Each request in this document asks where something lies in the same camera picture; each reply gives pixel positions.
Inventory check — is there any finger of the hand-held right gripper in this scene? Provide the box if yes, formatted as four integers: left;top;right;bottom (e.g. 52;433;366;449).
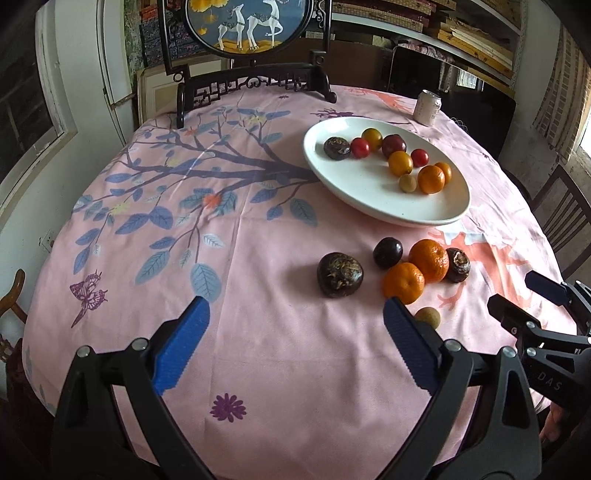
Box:
525;271;591;324
487;293;550;340

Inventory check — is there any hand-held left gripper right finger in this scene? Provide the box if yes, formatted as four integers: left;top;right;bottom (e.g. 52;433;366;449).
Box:
379;296;542;480

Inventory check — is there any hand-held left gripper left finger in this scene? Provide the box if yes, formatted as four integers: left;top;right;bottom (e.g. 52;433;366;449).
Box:
51;296;215;480

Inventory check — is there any dark water chestnut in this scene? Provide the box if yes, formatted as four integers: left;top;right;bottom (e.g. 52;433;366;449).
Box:
322;137;352;161
317;252;365;298
444;247;472;283

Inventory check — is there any large tangerine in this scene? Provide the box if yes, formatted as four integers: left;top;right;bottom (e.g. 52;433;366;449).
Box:
409;239;450;284

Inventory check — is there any small dark plum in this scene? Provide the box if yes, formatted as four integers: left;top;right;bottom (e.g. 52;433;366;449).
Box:
372;237;404;270

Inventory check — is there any white oval plate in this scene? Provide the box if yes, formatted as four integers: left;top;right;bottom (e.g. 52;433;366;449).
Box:
302;117;472;228

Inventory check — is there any large yellow tomato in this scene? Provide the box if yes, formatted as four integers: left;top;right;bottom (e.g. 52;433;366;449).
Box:
387;151;414;177

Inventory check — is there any large dark red plum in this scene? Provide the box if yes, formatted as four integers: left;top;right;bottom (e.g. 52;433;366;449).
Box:
381;134;407;158

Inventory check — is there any person's right hand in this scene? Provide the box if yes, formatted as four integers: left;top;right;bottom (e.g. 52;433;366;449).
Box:
536;404;568;445

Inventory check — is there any dark wooden slat chair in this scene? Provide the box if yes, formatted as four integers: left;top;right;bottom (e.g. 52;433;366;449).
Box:
531;164;591;278

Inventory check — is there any pink printed tablecloth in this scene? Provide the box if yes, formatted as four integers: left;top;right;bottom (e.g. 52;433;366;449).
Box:
21;83;578;468

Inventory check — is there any bright window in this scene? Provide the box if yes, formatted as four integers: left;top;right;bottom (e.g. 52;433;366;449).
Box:
573;88;591;162

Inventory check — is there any brown curved wooden chair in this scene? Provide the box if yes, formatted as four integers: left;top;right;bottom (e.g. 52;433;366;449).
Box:
0;269;28;400

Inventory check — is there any beige checked curtain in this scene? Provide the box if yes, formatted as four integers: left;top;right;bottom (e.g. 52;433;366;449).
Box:
533;23;583;145

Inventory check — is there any pale drink can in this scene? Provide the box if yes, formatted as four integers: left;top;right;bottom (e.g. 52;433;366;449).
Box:
413;90;443;127

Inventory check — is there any leaning framed panel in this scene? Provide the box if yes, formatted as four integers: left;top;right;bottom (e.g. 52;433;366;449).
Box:
136;68;186;127

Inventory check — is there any stack of yellow boards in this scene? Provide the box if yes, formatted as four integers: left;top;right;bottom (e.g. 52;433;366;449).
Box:
434;9;515;79

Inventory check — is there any white framed window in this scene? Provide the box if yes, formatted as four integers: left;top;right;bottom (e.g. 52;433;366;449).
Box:
0;0;78;210

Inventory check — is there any white door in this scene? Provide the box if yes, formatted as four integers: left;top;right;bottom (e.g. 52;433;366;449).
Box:
99;0;140;145

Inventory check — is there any stack of woven boxes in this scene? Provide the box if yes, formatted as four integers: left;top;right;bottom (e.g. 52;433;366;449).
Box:
332;0;437;33

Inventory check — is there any round deer table screen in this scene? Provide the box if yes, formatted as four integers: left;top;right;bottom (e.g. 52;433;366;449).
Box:
157;0;338;130

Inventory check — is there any wall shelf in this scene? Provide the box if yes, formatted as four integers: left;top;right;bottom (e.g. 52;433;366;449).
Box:
330;0;527;88

